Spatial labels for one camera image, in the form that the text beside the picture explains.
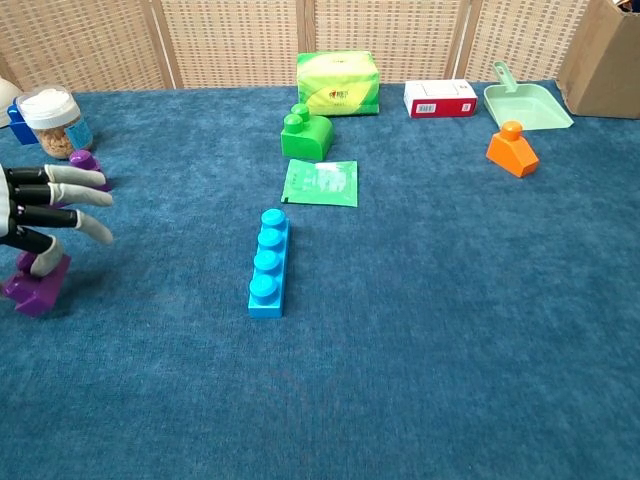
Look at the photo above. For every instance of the light blue long brick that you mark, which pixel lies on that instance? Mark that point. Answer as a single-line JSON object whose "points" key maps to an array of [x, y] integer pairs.
{"points": [[267, 300]]}

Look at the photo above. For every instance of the woven folding screen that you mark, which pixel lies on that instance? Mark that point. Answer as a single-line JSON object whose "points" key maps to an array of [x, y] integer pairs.
{"points": [[225, 40]]}

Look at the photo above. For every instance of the red and white box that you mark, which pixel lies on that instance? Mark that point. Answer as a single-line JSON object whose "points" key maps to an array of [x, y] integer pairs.
{"points": [[440, 95]]}

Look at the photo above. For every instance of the purple sloped one-stud brick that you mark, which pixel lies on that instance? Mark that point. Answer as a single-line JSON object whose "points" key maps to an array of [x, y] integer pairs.
{"points": [[84, 160]]}

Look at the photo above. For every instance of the green two-stud brick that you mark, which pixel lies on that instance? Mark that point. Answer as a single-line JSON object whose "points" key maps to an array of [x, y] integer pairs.
{"points": [[310, 140]]}

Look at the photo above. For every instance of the cardboard box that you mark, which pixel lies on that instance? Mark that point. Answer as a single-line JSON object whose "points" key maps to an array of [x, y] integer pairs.
{"points": [[605, 65]]}

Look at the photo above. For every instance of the clear jar with white lid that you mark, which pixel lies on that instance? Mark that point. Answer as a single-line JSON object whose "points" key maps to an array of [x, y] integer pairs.
{"points": [[50, 120]]}

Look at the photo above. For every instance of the orange sloped one-stud brick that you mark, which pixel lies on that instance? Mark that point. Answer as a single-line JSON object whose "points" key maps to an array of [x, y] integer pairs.
{"points": [[515, 155]]}

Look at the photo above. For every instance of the pale green dustpan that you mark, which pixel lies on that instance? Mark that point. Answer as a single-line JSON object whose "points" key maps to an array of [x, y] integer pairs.
{"points": [[530, 107]]}

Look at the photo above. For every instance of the small purple two-stud brick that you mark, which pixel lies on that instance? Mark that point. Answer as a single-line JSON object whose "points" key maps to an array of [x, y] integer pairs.
{"points": [[35, 292]]}

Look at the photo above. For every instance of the green sachet packet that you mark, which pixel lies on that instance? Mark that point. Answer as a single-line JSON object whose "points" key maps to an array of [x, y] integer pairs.
{"points": [[320, 185]]}

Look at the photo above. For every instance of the dark blue four-stud brick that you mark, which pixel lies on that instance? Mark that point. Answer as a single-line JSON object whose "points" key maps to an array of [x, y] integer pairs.
{"points": [[20, 131]]}

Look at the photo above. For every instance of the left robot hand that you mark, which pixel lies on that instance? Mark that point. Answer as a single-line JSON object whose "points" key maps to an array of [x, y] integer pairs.
{"points": [[30, 192]]}

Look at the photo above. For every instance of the blue table cloth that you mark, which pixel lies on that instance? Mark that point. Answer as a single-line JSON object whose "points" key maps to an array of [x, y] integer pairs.
{"points": [[400, 325]]}

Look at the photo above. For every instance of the green tissue pack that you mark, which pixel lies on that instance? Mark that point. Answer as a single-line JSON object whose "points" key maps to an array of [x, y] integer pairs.
{"points": [[340, 80]]}

